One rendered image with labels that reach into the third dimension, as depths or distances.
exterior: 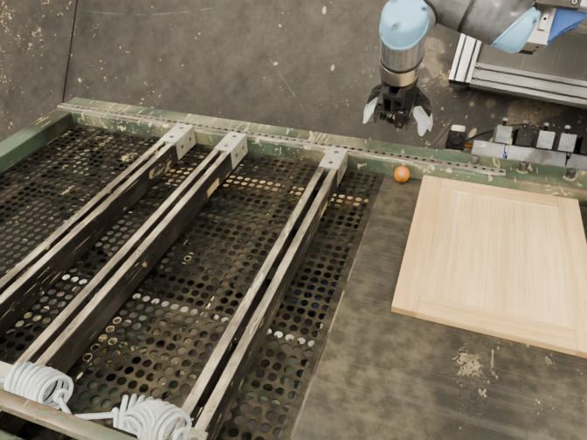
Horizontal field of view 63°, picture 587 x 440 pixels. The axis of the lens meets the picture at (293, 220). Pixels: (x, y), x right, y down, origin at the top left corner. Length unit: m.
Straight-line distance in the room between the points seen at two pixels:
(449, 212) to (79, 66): 2.48
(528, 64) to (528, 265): 1.18
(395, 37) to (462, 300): 0.62
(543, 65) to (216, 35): 1.62
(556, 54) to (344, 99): 0.95
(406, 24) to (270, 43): 1.89
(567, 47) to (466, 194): 1.01
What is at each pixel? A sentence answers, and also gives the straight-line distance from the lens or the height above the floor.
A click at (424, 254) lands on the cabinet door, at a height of 1.21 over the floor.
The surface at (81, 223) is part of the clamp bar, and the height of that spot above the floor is 1.41.
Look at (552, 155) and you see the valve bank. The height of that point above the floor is 0.74.
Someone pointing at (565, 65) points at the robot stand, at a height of 0.21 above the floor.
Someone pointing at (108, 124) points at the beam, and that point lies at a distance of 1.97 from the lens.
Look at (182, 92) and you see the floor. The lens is 2.85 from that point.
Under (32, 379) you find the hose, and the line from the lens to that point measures 0.86.
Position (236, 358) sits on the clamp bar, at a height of 1.63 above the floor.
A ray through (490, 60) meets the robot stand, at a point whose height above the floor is 0.21.
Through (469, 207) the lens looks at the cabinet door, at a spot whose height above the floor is 1.00.
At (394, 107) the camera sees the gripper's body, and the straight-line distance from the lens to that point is 0.98.
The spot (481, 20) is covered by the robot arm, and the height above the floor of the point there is 1.58.
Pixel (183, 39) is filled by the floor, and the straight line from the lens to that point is 2.90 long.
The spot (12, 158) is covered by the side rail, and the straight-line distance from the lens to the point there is 1.90.
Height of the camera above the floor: 2.44
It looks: 72 degrees down
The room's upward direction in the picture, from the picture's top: 109 degrees counter-clockwise
